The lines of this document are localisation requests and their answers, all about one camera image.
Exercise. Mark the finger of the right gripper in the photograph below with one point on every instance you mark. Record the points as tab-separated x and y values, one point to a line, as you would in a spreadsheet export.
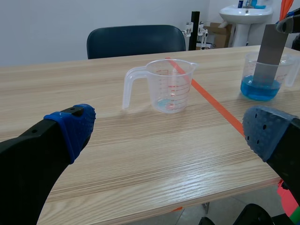
289	23

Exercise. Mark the brown cardboard box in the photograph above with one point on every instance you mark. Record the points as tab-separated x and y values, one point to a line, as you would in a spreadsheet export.
219	35

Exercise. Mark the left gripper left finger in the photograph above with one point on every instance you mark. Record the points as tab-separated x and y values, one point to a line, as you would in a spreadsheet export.
30	164

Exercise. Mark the white wash basin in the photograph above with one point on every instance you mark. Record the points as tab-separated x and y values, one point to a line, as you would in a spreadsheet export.
246	16

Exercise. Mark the toy brick block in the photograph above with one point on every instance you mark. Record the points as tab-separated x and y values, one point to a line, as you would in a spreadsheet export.
284	197

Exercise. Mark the grey metal plate orange strip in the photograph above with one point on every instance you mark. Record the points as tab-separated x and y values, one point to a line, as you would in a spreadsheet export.
272	47

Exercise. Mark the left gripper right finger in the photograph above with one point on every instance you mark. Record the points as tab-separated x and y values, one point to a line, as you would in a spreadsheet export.
276	136

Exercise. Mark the dark blue chair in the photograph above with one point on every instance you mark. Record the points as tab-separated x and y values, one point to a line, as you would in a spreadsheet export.
133	42

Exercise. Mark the empty clear plastic beaker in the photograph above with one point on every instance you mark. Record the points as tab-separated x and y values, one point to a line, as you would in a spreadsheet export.
171	84

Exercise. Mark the black upright metal rail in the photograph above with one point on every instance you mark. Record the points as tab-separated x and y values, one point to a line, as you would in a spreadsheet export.
194	30

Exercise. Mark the clear beaker with blue liquid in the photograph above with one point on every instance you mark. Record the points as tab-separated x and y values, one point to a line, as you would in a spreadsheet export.
260	90

